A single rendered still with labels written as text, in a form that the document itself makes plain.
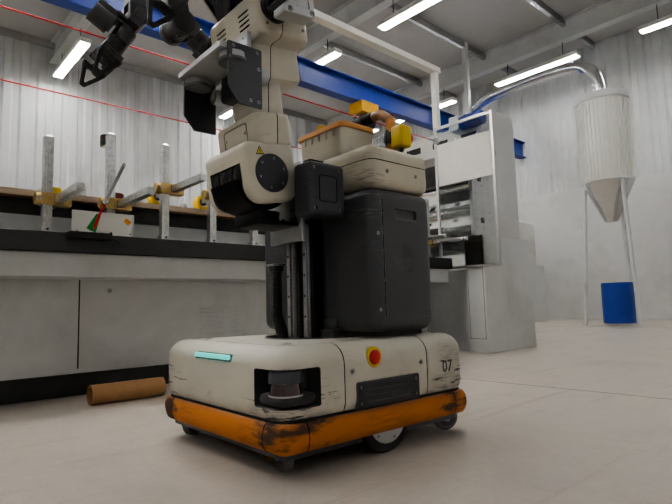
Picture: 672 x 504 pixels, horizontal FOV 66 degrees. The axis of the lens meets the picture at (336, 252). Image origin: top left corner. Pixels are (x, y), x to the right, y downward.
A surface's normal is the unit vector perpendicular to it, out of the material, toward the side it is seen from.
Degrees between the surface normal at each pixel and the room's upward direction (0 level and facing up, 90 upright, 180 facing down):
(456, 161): 90
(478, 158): 90
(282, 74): 90
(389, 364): 90
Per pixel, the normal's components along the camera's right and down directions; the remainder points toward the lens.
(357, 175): -0.76, -0.04
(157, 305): 0.67, -0.10
